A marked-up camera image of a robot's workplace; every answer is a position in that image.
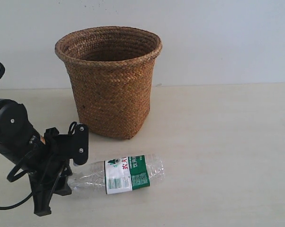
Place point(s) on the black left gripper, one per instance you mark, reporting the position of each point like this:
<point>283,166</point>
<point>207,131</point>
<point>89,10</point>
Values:
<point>47,169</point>

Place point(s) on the clear plastic bottle green label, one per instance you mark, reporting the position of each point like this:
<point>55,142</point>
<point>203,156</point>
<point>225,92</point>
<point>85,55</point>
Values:
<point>118,175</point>

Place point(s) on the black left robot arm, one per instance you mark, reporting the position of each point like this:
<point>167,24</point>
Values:
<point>14,124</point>

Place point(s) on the brown woven wicker basket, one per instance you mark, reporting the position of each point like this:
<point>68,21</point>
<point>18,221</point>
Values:
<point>111,70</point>

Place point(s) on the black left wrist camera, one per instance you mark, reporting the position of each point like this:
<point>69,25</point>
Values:
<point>75,144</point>

